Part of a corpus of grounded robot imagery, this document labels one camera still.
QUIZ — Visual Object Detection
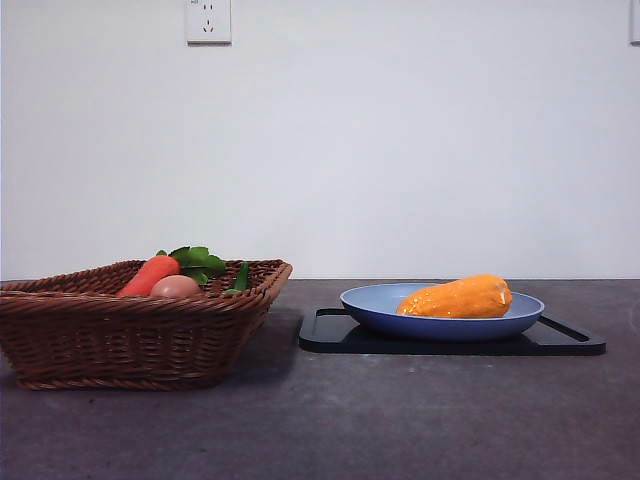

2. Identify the white wall socket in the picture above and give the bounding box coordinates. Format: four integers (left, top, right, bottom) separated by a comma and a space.
186, 0, 233, 47

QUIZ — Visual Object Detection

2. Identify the blue round plate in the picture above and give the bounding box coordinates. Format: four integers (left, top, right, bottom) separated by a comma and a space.
339, 282, 545, 343

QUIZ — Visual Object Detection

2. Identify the brown wicker basket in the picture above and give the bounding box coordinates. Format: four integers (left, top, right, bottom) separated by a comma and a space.
0, 258, 294, 392

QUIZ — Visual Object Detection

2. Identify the green pepper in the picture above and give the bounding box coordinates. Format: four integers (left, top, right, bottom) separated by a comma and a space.
223, 261, 251, 295

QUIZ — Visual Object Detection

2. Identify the brown egg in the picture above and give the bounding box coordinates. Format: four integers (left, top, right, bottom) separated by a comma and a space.
150, 274, 201, 300

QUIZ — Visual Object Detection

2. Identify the dark rectangular tray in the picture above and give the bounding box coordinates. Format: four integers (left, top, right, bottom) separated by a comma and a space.
298, 306, 608, 357

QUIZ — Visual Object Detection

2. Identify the green leafy vegetable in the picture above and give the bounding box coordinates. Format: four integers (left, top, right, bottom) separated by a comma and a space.
154, 245, 228, 287

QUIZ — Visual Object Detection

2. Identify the orange carrot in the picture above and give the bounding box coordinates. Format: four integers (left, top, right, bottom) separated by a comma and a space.
116, 254, 181, 297

